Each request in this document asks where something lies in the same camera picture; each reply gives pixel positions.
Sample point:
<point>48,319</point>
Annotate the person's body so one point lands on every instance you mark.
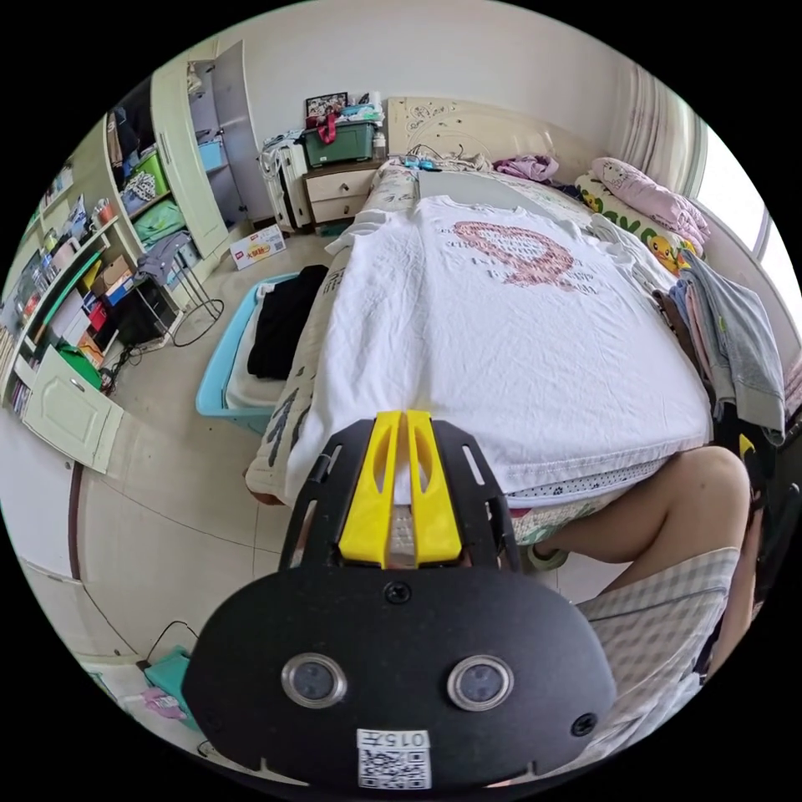
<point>664,601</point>

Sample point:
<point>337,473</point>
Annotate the pink folded blanket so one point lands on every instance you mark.
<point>651,194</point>

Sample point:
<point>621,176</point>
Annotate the bed with printed quilt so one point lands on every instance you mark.
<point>294,401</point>

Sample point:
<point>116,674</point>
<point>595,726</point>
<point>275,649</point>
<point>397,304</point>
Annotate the white suitcase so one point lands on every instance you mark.
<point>289,188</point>

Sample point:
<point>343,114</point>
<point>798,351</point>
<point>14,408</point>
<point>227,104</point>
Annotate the open shelf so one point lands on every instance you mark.
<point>69,269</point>

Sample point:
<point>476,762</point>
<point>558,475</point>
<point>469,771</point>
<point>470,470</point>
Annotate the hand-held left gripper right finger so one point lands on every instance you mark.
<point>432,514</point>

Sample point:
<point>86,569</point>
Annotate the window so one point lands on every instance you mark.
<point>745,207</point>

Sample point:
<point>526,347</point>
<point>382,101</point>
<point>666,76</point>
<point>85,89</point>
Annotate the pile of clothes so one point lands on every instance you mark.
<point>733,326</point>

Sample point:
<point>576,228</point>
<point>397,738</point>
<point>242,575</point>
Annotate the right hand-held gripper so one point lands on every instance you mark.
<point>774,476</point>

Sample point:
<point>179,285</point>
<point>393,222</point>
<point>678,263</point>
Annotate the curtain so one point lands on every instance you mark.
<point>664,125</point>

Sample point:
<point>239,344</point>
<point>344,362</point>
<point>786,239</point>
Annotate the duck print pillow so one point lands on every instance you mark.
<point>651,235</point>

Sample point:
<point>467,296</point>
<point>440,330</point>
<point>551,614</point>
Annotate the carton with red print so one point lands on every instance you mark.
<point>258,247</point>

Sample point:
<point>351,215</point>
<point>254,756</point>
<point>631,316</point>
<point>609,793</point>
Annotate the blue laundry basket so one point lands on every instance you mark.
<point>219,388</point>

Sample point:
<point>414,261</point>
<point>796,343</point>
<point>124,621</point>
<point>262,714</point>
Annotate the cream nightstand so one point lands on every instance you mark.
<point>338,191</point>

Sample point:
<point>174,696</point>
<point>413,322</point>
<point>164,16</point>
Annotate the purple garment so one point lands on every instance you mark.
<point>526,166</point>

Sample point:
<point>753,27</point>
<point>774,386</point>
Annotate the pale green cupboard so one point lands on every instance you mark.
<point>188,156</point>

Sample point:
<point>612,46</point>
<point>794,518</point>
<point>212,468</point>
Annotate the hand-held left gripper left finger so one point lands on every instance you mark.
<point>370,501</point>

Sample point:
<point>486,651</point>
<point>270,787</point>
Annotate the white T-shirt with pink print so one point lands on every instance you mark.
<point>489,351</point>

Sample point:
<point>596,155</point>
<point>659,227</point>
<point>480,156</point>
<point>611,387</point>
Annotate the green storage box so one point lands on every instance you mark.
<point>341,143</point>

